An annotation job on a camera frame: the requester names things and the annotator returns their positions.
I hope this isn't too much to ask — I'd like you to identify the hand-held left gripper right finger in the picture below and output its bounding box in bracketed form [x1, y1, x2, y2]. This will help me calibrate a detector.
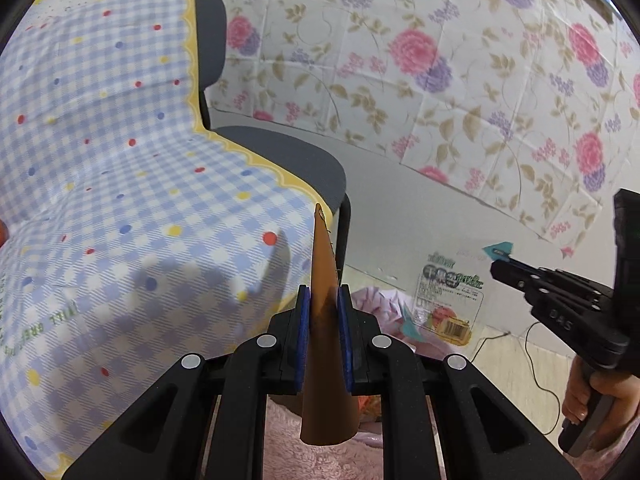
[337, 284, 583, 480]

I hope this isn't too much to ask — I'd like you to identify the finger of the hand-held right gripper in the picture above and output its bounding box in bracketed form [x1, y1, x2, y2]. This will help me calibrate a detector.
[490, 264, 546, 311]
[494, 258, 603, 303]

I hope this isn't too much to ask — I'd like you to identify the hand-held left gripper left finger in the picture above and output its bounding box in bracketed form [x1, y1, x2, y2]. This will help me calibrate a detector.
[62, 284, 313, 480]

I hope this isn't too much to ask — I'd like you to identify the brown cardboard piece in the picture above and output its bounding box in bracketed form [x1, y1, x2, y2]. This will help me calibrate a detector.
[299, 203, 361, 447]

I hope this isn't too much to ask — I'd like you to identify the teal paper scrap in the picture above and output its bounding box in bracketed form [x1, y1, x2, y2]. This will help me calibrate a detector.
[482, 242, 514, 262]
[400, 305, 426, 343]

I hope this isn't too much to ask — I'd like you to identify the person's right hand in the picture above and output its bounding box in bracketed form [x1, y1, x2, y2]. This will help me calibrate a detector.
[560, 360, 640, 428]

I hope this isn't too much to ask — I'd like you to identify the clear printed plastic bag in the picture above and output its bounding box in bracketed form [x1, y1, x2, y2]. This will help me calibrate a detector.
[400, 247, 488, 346]

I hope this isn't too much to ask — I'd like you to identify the pink fleece clothing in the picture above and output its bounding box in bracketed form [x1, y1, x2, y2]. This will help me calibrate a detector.
[262, 395, 386, 480]

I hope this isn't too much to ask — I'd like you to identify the black chair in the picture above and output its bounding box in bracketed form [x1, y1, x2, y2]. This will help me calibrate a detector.
[192, 0, 353, 301]

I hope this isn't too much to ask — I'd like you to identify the floral backdrop cloth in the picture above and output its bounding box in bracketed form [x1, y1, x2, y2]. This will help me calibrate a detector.
[210, 0, 640, 261]

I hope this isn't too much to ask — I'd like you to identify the blue checkered dotted cloth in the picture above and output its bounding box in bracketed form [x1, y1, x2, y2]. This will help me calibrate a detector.
[0, 0, 351, 476]

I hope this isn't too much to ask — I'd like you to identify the black cable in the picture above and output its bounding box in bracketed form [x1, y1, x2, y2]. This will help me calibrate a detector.
[472, 320, 568, 436]

